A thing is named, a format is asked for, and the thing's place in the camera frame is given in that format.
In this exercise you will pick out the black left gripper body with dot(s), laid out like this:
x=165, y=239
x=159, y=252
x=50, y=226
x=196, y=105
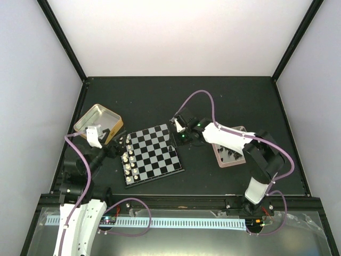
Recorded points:
x=112, y=152

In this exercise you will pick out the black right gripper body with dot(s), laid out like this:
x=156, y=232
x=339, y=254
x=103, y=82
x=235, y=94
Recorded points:
x=186, y=137

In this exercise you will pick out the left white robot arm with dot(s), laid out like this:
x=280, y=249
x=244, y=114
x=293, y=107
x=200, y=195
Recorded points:
x=82, y=202

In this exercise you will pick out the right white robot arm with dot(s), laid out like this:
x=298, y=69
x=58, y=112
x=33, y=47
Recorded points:
x=262, y=160

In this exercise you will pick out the white chess piece row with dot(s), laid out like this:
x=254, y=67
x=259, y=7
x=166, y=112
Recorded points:
x=129, y=162

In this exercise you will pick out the pink tray of black pieces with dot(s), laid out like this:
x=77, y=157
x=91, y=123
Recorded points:
x=230, y=154

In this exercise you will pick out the black and silver chessboard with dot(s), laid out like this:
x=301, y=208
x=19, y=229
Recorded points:
x=154, y=161

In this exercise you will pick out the gold metal tin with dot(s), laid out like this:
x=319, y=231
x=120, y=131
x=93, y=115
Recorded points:
x=110, y=122

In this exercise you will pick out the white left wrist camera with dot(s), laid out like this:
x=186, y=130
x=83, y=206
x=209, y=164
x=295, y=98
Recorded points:
x=93, y=133

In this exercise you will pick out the light blue cable duct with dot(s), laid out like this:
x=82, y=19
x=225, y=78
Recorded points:
x=176, y=223

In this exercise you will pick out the left black corner frame post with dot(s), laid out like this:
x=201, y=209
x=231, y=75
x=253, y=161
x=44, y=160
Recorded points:
x=55, y=25

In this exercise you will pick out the black corner frame post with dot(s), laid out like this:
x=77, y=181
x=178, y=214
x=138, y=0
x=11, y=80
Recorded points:
x=297, y=37
x=55, y=25

